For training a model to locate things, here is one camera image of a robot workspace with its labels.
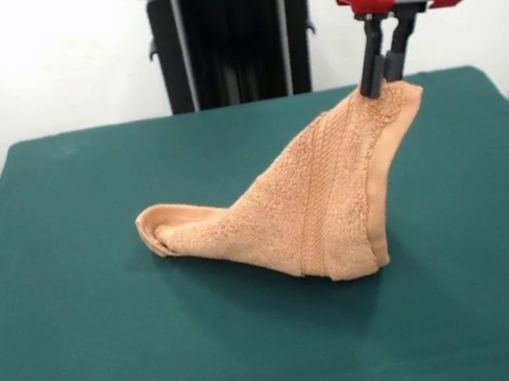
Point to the dark green table cloth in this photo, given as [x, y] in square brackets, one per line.
[86, 326]

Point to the tan terry towel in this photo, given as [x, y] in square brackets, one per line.
[317, 214]

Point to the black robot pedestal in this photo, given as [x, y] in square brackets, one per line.
[235, 47]

